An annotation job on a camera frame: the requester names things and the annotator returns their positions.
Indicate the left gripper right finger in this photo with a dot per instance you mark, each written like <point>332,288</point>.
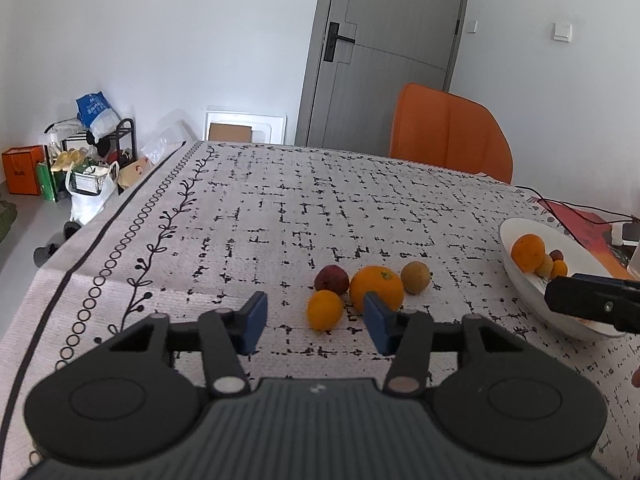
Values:
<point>487,389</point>

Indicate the patterned white tablecloth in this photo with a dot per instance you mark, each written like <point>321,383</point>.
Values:
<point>215,223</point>

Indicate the brown green kiwi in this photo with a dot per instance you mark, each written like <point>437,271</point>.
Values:
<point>415,276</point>

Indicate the white light switch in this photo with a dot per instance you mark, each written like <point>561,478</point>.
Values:
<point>562,32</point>

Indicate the blue white bag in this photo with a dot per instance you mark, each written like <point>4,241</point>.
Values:
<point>96,114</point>

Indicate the black door handle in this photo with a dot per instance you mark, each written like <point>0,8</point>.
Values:
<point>332,38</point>

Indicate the white framed board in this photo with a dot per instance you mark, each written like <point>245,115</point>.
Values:
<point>239,127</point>

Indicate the small tangerine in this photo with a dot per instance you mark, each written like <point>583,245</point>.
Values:
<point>324,310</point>
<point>559,269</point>

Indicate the green paper bag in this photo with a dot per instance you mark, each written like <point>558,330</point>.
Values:
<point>47,184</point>

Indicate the orange cartoon mat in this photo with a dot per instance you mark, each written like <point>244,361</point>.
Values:
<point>594,234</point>

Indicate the orange chair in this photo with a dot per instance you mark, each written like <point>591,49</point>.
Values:
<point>440,129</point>

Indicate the dark red plum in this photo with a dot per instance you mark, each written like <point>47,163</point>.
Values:
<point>556,254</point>

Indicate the white plastic bag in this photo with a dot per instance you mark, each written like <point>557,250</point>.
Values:
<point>90,190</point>

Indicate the white oval plate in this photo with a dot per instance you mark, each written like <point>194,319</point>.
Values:
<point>531,287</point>

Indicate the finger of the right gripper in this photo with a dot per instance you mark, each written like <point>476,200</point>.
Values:
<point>610,301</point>

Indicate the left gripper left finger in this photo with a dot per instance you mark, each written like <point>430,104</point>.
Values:
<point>143,390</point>

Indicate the grey slippers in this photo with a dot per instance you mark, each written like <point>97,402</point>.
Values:
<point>43,254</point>

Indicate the large orange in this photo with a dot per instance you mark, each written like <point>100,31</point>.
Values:
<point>528,252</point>

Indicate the grey door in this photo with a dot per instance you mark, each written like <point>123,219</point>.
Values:
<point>349,104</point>

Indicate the white charger block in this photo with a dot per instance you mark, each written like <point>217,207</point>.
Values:
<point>625,234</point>

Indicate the black metal rack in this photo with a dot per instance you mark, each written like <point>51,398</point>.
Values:
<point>68,142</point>

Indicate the orange gift bag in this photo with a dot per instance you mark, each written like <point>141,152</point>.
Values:
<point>20,169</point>

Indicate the medium orange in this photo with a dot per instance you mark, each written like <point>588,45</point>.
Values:
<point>381,280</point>

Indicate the person's right hand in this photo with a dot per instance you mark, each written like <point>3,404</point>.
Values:
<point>635,379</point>

